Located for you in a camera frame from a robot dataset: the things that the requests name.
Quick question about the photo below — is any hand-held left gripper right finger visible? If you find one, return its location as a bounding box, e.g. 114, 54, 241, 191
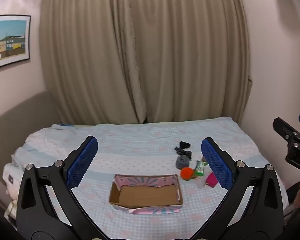
190, 137, 284, 240

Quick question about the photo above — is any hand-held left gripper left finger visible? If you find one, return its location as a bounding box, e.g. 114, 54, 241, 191
16, 135, 108, 240

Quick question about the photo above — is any black printed cloth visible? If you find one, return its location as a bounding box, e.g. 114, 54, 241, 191
174, 146, 192, 159

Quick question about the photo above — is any cardboard box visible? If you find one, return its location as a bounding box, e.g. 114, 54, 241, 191
108, 174, 184, 215

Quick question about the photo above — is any pink pouch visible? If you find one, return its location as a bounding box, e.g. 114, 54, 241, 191
205, 171, 218, 188

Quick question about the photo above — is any green snack packet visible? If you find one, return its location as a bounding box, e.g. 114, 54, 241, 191
194, 160, 207, 177

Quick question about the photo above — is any orange pom-pom ball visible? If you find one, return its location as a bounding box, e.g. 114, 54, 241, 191
180, 168, 194, 180

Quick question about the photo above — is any rolled grey sock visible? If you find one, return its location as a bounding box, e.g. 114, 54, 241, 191
175, 155, 190, 168

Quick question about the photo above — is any light blue checked blanket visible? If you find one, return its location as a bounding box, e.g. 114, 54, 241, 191
4, 116, 289, 240

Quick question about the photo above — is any grey padded headboard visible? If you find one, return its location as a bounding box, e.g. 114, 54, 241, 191
0, 91, 59, 205

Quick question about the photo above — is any beige curtain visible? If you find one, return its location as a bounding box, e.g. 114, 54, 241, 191
39, 0, 252, 124

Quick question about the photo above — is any framed wall picture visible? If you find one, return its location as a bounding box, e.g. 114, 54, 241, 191
0, 14, 31, 71

